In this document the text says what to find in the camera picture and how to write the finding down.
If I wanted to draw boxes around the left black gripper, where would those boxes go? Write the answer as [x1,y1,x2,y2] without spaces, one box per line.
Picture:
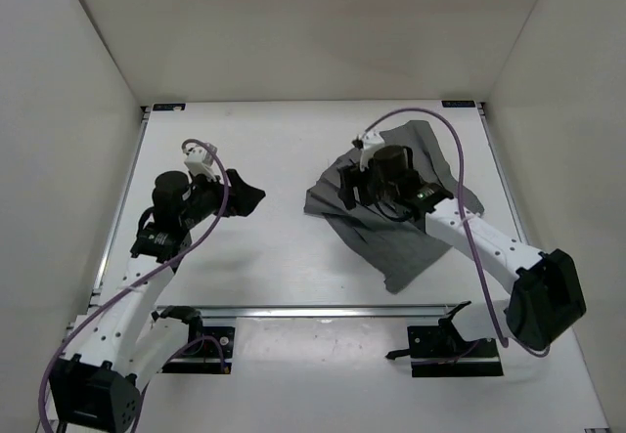
[185,163,268,221]

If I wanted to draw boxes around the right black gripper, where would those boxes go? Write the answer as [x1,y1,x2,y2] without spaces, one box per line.
[341,160,398,211]

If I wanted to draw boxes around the grey pleated skirt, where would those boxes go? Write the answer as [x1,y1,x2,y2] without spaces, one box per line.
[303,120,458,294]

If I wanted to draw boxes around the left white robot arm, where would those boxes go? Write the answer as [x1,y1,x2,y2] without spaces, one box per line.
[48,169,266,432]

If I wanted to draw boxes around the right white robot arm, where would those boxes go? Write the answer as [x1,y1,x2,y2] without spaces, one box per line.
[338,140,587,353]

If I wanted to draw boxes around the left blue corner label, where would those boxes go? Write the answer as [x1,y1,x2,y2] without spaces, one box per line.
[152,103,186,111]

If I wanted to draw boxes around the blue corner label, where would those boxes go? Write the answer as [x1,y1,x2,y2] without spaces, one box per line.
[152,103,186,111]
[441,100,476,108]

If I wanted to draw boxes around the right blue corner label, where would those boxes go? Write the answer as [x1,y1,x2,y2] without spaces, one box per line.
[441,100,476,108]

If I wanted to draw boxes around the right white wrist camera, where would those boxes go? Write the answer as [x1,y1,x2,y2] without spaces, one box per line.
[352,129,386,171]

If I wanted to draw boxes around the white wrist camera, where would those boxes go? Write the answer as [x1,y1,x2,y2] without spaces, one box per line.
[352,129,386,171]
[183,144,217,182]

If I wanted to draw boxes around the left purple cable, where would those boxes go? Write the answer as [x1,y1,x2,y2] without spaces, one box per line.
[37,138,231,429]

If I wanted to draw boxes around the purple cable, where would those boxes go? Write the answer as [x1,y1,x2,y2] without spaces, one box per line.
[361,106,552,359]
[37,138,231,429]

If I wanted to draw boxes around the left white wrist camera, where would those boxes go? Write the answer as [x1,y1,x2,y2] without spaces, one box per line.
[183,144,217,182]

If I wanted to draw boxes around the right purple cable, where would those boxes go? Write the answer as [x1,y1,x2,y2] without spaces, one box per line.
[361,106,552,359]

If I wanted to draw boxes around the aluminium front rail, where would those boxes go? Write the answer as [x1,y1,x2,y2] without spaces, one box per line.
[198,304,456,320]

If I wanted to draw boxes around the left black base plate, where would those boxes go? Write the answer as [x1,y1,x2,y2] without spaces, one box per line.
[161,319,236,375]

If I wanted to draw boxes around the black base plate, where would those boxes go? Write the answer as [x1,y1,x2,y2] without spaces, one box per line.
[385,325,504,378]
[161,319,236,375]

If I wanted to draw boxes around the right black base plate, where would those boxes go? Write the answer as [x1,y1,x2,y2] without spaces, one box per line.
[385,325,504,378]

